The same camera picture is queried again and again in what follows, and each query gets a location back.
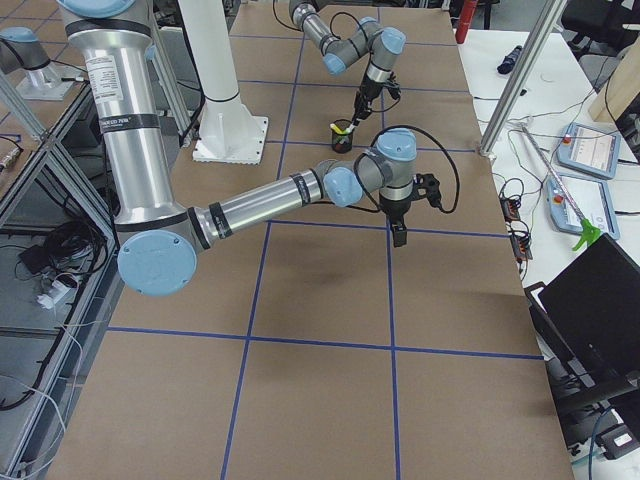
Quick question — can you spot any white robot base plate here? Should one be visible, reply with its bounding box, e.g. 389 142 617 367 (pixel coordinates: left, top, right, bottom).
193 97 269 165

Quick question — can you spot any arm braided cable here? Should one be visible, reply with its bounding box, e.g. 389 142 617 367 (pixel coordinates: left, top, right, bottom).
272 0 402 114
329 126 460 215

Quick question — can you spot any aluminium frame post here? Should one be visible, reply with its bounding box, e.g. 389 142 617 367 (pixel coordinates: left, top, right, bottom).
478 0 568 157

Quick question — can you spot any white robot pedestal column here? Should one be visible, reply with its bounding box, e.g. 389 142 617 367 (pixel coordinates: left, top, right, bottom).
178 0 239 103

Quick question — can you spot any usb hub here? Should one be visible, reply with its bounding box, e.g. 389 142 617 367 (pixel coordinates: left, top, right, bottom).
508 222 533 264
498 181 523 222

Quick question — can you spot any left usb hub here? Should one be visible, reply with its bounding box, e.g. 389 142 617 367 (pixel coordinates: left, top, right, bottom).
498 181 523 222

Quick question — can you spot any folded dark umbrella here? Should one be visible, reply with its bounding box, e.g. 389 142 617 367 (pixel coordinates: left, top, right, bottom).
496 45 523 75

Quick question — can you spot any right usb hub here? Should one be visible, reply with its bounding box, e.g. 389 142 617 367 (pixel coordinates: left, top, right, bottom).
508 222 533 264

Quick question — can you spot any black power brick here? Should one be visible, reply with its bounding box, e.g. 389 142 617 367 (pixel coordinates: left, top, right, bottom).
18 245 50 274

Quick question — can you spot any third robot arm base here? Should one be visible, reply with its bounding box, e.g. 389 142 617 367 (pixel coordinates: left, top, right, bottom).
1 26 86 101

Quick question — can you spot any yellow marker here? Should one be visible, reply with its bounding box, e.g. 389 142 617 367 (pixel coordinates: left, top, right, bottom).
330 123 349 135

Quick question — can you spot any wooden board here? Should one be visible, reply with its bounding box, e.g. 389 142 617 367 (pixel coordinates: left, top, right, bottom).
589 39 639 123

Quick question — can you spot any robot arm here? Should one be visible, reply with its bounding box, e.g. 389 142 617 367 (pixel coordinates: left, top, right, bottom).
57 1 417 296
289 1 406 128

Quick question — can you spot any red cylinder bottle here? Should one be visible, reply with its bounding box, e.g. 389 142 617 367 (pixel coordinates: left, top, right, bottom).
455 0 478 44

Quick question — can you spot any teach pendant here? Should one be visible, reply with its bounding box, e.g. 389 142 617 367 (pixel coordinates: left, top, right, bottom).
557 122 622 180
545 174 620 240

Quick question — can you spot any black mesh pen cup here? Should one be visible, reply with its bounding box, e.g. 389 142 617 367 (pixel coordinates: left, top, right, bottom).
330 119 354 154

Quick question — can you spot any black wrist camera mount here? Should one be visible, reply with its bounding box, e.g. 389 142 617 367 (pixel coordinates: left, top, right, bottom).
412 173 442 208

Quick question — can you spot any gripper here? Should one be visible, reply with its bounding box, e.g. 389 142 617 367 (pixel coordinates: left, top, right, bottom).
352 82 376 123
387 199 411 248

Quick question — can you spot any near teach pendant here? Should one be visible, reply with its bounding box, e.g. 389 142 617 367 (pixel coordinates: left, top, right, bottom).
545 174 620 240

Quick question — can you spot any green handled reach grabber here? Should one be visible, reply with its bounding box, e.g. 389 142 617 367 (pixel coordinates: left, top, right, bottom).
520 123 608 251

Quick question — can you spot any far teach pendant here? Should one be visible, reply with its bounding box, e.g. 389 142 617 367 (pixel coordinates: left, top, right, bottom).
557 122 622 180

